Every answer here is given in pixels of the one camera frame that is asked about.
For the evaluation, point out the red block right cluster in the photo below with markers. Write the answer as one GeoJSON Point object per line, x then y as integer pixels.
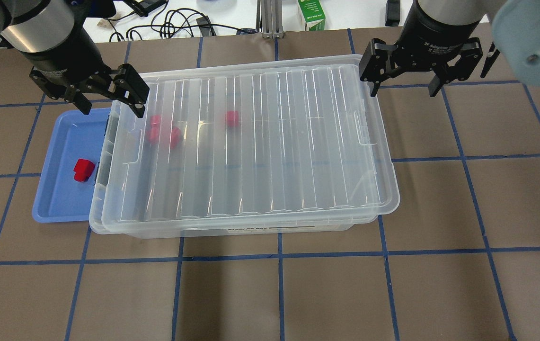
{"type": "Point", "coordinates": [175, 138]}

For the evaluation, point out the red block upper cluster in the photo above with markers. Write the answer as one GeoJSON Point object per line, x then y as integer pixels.
{"type": "Point", "coordinates": [155, 120]}

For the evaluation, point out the clear plastic storage box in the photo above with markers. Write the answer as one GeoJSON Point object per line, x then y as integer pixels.
{"type": "Point", "coordinates": [279, 170]}

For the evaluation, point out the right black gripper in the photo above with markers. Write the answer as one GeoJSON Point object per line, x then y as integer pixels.
{"type": "Point", "coordinates": [440, 32]}

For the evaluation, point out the blue plastic tray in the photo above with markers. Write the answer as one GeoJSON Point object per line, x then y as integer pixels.
{"type": "Point", "coordinates": [75, 136]}

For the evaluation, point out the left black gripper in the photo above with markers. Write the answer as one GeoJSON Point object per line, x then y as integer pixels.
{"type": "Point", "coordinates": [67, 60]}

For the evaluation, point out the green white carton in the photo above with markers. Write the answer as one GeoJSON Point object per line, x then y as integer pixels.
{"type": "Point", "coordinates": [312, 15]}

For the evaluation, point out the black power adapter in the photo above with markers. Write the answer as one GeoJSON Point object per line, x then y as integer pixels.
{"type": "Point", "coordinates": [392, 13]}

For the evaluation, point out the red block left cluster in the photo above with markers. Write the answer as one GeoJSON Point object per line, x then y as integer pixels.
{"type": "Point", "coordinates": [152, 135]}

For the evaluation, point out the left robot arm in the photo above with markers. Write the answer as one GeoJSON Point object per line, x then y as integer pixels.
{"type": "Point", "coordinates": [33, 26]}

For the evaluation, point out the clear plastic box lid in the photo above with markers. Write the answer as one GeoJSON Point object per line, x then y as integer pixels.
{"type": "Point", "coordinates": [317, 84]}

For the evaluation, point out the red block from tray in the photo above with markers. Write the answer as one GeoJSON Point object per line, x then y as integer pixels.
{"type": "Point", "coordinates": [83, 170]}

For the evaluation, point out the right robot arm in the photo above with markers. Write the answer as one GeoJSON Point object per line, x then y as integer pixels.
{"type": "Point", "coordinates": [508, 28]}

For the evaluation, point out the aluminium profile post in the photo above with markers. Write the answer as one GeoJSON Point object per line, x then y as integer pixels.
{"type": "Point", "coordinates": [269, 18]}

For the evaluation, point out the red block under lid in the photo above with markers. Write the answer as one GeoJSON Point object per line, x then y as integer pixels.
{"type": "Point", "coordinates": [232, 118]}

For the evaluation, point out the red block cluster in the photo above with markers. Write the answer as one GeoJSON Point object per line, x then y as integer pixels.
{"type": "Point", "coordinates": [155, 120]}
{"type": "Point", "coordinates": [175, 138]}
{"type": "Point", "coordinates": [152, 135]}

